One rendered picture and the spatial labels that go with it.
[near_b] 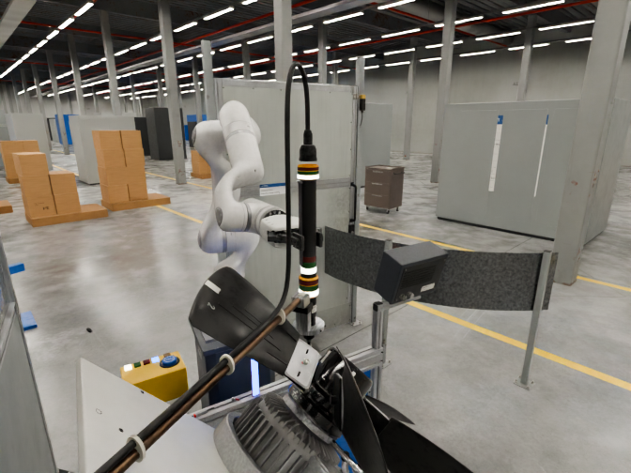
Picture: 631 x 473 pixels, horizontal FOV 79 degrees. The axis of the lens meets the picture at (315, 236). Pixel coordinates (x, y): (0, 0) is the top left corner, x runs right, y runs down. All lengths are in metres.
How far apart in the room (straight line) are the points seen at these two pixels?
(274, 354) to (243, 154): 0.55
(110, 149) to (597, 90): 7.90
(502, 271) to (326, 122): 1.58
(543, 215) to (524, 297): 4.04
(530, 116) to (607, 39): 2.17
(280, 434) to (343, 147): 2.48
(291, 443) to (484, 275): 2.09
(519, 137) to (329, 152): 4.35
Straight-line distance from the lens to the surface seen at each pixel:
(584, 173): 4.85
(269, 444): 0.81
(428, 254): 1.57
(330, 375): 0.83
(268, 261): 2.87
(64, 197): 8.33
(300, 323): 0.85
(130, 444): 0.52
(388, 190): 7.63
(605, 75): 4.84
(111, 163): 8.87
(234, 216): 0.95
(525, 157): 6.81
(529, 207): 6.86
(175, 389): 1.22
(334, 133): 2.98
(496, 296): 2.78
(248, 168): 1.06
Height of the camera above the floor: 1.73
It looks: 16 degrees down
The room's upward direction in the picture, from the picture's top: straight up
